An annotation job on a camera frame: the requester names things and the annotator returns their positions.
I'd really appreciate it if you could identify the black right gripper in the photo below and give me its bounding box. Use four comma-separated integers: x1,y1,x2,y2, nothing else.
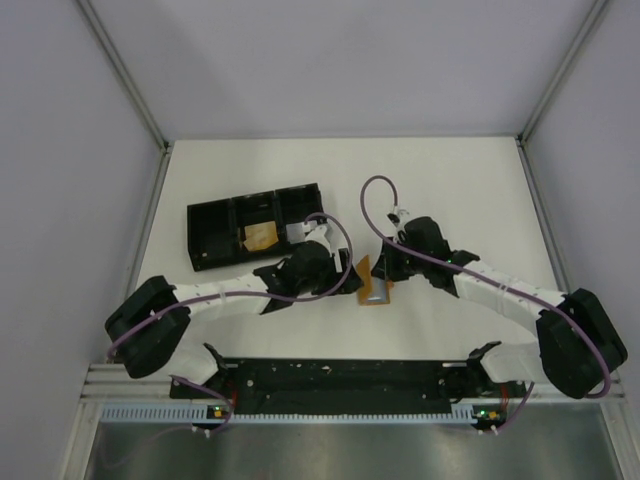
371,235,430,282

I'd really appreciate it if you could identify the yellow leather card holder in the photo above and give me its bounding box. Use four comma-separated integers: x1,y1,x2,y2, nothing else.
355,255,394,306

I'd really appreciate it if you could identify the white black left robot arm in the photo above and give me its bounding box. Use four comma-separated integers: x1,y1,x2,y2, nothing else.
105,241,363,397

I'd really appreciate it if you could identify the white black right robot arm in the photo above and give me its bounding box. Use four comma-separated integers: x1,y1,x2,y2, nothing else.
372,209,628,399

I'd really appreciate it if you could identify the silver card in tray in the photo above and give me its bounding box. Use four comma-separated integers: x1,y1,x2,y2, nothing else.
285,222,309,245

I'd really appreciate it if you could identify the orange card in tray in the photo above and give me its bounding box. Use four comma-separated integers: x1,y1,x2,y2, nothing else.
243,221,279,252

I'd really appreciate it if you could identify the black three-compartment tray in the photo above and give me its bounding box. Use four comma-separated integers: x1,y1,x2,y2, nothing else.
186,183,323,272

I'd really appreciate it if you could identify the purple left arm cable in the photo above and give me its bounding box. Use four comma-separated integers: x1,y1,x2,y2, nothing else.
107,213,355,441

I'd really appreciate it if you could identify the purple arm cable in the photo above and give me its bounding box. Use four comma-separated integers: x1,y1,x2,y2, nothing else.
107,213,355,441
359,174,613,436

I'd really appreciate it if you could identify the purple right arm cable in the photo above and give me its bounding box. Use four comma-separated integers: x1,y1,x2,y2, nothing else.
359,174,613,436

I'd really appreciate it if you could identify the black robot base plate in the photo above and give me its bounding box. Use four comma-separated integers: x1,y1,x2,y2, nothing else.
168,355,530,415

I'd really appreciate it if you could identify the grey slotted cable duct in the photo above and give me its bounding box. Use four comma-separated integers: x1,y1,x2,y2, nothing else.
99,403,504,425

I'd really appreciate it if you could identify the aluminium front frame rail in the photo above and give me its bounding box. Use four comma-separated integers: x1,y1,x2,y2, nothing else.
81,364,626,403

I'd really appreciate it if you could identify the aluminium frame post right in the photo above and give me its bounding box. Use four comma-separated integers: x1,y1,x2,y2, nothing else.
516,0,614,146

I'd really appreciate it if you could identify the aluminium frame post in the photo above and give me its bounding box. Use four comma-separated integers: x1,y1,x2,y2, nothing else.
516,0,614,146
74,0,174,151

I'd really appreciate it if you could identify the aluminium frame post left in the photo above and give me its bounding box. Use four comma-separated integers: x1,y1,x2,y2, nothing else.
74,0,174,151

